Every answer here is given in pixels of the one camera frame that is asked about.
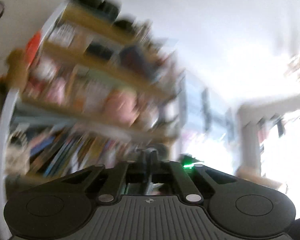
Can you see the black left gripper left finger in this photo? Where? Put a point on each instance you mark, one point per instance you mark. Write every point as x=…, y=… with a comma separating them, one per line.
x=117, y=179

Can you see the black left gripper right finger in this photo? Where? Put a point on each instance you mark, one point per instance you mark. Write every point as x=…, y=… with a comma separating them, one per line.
x=175, y=181

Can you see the white wooden bookshelf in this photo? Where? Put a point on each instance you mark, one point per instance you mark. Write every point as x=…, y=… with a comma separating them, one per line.
x=53, y=120

